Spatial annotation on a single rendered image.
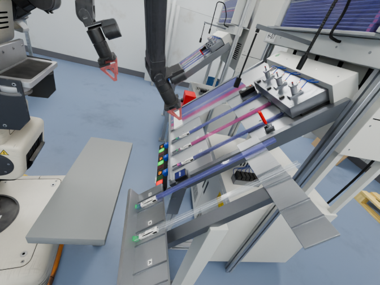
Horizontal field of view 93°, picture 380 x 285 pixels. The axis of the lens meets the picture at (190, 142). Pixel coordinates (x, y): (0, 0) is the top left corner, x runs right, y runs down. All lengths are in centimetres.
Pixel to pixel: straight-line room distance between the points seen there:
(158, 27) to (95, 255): 127
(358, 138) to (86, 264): 149
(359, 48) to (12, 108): 106
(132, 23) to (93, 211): 409
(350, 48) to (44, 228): 118
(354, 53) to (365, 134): 31
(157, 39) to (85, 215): 67
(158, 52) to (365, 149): 88
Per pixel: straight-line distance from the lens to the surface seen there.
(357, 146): 98
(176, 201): 78
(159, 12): 59
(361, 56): 81
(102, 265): 139
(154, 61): 65
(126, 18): 458
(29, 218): 129
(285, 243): 143
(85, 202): 87
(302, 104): 76
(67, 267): 142
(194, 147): 87
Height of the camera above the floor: 128
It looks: 32 degrees down
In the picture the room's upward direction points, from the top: 17 degrees clockwise
